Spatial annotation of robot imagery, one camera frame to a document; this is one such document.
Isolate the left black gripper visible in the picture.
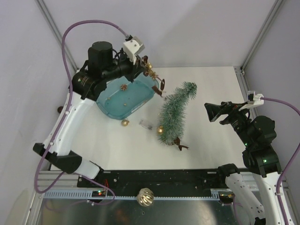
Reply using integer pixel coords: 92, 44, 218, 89
102, 49, 147, 83

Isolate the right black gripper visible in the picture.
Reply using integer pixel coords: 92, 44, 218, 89
204, 100, 254, 147

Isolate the frosted pine cone ornament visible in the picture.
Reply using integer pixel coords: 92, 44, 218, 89
120, 84, 128, 91

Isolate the small frosted christmas tree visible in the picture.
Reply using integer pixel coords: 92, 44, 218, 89
158, 82, 197, 146

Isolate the gold glitter ball ornament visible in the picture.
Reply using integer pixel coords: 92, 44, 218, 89
157, 126, 164, 135

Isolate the dark brown ball ornament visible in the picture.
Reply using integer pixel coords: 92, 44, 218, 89
57, 106, 63, 113

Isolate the gold mirror ball ornament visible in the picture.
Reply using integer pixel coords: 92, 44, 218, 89
137, 188, 154, 207

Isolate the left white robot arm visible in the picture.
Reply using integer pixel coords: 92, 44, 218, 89
33, 39, 145, 188

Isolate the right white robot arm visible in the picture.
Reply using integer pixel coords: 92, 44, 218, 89
204, 95, 294, 225

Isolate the teal plastic bin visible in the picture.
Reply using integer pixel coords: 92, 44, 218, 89
96, 74, 159, 120

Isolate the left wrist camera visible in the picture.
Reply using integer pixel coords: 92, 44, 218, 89
123, 36, 145, 65

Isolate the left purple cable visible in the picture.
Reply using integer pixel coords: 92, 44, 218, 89
34, 20, 132, 211

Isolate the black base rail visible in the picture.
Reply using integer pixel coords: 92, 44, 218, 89
77, 168, 246, 199

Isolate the white slotted cable duct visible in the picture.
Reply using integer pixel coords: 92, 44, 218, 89
42, 188, 222, 200

